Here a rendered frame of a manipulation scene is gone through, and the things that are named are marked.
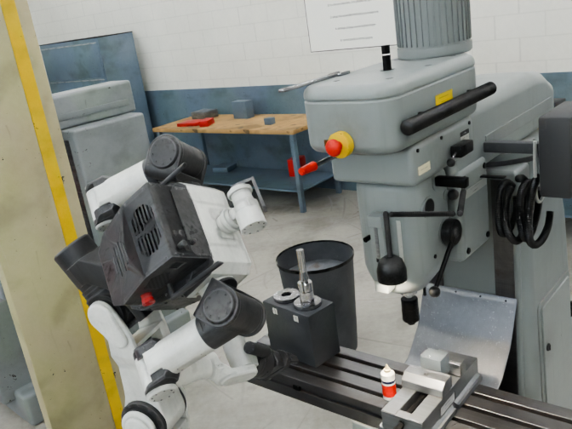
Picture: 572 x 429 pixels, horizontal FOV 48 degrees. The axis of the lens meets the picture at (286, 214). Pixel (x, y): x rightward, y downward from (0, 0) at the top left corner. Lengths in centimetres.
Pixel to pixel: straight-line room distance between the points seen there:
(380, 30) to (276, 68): 144
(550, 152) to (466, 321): 69
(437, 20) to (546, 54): 422
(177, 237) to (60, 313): 168
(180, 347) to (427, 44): 98
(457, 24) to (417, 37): 11
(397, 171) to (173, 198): 53
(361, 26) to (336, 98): 524
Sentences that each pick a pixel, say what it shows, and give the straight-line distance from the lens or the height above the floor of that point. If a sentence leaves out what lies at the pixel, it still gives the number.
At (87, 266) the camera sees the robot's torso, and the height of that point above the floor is 150.
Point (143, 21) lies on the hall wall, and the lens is 898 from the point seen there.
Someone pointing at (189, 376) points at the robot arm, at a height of 122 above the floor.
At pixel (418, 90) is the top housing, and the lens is 150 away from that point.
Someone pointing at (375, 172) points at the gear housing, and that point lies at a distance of 157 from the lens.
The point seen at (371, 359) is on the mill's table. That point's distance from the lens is 214.
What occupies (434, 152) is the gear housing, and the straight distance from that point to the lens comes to 160.
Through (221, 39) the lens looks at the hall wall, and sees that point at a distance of 795.
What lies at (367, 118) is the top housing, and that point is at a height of 182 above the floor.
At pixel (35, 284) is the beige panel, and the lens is 299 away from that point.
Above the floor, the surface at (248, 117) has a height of 90.
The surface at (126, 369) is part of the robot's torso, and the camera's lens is 189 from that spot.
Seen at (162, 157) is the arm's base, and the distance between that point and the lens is 163.
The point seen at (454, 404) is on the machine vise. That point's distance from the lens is 190.
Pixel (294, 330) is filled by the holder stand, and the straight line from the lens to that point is 212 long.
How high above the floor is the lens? 208
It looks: 18 degrees down
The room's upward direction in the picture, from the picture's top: 9 degrees counter-clockwise
